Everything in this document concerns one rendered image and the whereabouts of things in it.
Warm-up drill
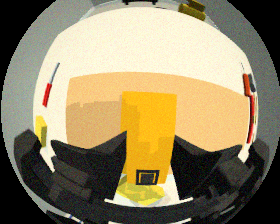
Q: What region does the tan wooden board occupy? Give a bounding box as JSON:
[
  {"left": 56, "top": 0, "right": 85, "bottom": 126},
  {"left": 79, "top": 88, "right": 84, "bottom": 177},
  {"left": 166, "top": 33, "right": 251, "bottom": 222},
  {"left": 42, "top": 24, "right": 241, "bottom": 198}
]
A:
[{"left": 65, "top": 71, "right": 249, "bottom": 152}]

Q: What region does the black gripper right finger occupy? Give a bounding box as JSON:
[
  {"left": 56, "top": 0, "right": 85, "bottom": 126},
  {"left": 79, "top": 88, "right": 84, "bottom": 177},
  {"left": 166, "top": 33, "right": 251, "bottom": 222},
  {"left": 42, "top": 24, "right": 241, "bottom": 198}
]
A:
[{"left": 170, "top": 134, "right": 242, "bottom": 201}]

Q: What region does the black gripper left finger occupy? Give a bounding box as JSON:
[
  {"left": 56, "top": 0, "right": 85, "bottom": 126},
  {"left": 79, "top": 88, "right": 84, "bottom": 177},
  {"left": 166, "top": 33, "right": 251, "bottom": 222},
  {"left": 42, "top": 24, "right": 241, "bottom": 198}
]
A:
[{"left": 50, "top": 129, "right": 127, "bottom": 201}]

